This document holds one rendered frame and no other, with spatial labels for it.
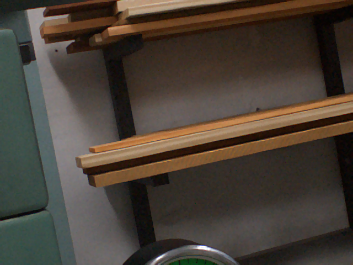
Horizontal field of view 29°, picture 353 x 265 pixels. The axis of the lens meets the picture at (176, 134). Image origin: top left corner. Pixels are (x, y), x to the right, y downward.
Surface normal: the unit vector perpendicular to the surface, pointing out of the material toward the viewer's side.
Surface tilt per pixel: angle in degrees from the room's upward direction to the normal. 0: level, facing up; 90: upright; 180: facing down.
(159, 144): 89
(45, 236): 90
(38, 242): 90
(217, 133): 90
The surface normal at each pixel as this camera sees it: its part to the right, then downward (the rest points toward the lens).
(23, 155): 0.30, 0.00
